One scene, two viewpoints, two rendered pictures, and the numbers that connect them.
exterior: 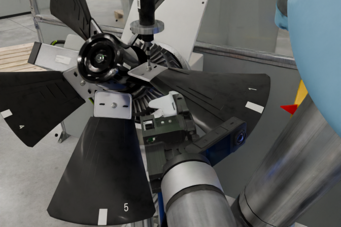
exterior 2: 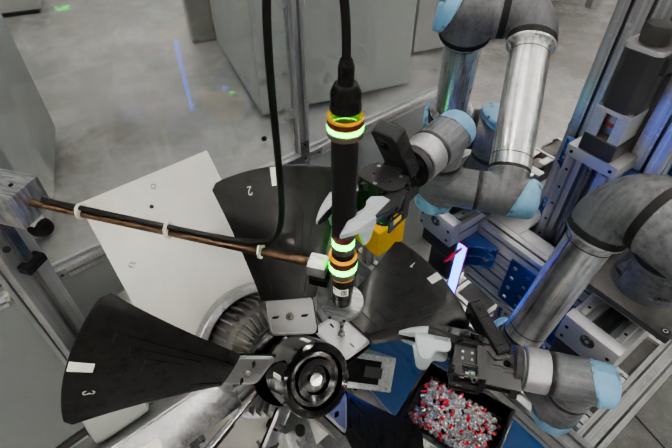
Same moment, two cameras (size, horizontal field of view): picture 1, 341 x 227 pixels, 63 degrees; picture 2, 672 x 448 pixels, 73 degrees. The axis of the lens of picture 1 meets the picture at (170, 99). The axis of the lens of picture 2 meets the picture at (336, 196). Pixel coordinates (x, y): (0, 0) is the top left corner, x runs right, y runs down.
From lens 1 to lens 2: 77 cm
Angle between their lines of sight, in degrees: 53
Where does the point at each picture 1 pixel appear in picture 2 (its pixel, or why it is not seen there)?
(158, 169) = (517, 382)
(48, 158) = not seen: outside the picture
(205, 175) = (542, 353)
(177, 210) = (565, 382)
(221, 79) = (387, 278)
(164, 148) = (492, 369)
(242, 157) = not seen: hidden behind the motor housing
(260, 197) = (545, 331)
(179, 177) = (541, 369)
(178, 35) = (234, 264)
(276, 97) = not seen: hidden behind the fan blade
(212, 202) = (567, 359)
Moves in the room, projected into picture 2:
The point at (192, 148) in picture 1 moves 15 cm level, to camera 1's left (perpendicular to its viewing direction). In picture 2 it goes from (502, 349) to (488, 432)
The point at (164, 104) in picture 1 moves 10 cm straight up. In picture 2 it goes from (431, 345) to (440, 312)
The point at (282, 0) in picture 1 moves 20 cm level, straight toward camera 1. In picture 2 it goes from (437, 199) to (540, 257)
